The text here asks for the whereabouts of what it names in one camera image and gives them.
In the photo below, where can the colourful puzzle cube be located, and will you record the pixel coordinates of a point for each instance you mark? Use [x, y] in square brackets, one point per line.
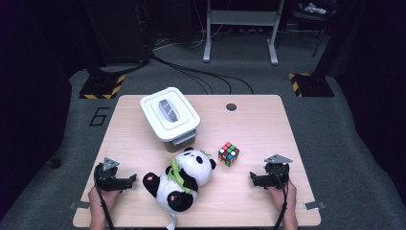
[228, 154]

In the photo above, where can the clear plastic storage box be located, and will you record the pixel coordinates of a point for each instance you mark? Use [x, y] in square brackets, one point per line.
[175, 148]

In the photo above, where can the white metal stand frame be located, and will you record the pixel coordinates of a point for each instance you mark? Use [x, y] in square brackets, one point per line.
[242, 17]

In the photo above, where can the black yellow-striped stand base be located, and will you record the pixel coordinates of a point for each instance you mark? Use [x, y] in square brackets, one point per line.
[99, 87]
[314, 85]

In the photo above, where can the person's right hand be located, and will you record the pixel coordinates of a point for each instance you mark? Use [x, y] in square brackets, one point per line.
[279, 199]

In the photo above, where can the pale crumpled thing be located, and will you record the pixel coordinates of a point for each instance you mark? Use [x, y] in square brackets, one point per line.
[314, 8]

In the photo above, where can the dark round table grommet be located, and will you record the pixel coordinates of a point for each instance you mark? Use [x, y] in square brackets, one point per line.
[231, 107]

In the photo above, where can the person's left hand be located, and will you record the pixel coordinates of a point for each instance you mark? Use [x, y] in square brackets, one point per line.
[107, 201]

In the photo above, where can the panda plush toy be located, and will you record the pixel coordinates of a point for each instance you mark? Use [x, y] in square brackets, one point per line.
[191, 166]

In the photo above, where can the grey tape piece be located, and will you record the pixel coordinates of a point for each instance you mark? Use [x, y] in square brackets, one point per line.
[314, 205]
[79, 205]

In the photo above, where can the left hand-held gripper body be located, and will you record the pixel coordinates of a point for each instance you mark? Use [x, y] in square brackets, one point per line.
[107, 179]

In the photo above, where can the dark chair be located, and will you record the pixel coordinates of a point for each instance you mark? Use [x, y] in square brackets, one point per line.
[314, 19]

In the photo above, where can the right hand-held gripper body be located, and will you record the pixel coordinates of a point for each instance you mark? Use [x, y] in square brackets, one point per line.
[277, 174]

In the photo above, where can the white container lid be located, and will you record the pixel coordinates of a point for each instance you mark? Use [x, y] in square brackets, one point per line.
[169, 111]

